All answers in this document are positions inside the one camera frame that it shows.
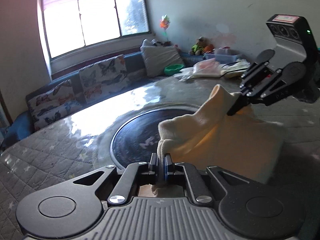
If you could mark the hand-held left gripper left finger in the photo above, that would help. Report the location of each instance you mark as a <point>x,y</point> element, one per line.
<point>153,165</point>

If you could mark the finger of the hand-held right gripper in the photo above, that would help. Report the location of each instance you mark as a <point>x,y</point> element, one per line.
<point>252,77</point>
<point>240,103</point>

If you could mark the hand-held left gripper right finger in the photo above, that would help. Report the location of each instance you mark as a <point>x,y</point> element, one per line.
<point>166,167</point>

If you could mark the cream sweater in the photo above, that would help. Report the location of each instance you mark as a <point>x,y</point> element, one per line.
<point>225,142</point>

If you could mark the person's right hand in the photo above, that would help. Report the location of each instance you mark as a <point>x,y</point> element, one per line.
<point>311,92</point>

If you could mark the yellow patterned packaged cloth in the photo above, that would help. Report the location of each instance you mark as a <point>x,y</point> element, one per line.
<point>236,67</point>

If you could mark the clear plastic storage box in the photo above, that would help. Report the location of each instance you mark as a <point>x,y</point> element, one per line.
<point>225,55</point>

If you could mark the round black induction cooktop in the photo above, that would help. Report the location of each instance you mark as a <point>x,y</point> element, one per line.
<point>135,135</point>

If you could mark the pink and white plastic bag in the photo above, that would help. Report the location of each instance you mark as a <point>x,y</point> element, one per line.
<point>207,68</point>

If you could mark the orange plush toy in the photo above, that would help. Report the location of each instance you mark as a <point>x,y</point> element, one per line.
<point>209,48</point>

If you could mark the crumpled white plastic bag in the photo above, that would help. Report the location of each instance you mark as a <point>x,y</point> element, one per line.
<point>187,74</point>

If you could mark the teddy bear with green vest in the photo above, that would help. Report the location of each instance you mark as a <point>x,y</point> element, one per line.
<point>197,47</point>

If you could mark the green plastic basin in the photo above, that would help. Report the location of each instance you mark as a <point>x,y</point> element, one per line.
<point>173,69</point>

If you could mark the pink plush toy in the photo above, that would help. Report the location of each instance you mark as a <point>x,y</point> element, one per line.
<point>177,47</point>

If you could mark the grey pillow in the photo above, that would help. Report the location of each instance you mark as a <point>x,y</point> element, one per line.
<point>160,60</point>

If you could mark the butterfly print cushion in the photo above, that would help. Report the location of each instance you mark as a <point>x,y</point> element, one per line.
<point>52,105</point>
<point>105,77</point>

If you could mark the colourful pinwheel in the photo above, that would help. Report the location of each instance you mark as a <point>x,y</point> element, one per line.
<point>165,23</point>

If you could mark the grey quilted star table cover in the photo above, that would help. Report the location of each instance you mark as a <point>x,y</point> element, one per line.
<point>50,155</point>

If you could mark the blue sofa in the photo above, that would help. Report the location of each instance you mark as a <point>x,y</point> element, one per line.
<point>132,62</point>

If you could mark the black and white plush toy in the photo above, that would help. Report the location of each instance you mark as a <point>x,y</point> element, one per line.
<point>152,42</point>

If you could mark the window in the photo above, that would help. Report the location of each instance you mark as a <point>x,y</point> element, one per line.
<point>95,22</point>

